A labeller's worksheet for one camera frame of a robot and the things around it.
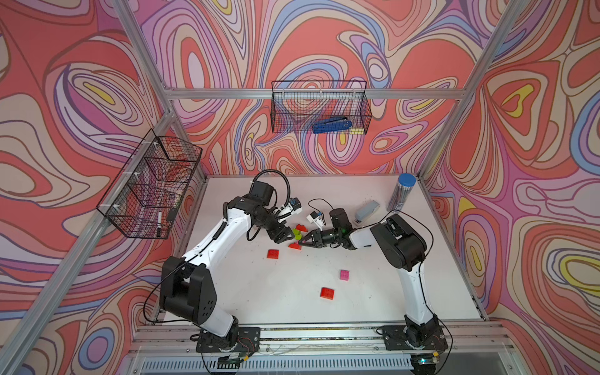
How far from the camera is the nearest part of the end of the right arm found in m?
0.83

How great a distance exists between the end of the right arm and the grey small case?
0.50ft

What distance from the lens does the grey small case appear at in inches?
39.6
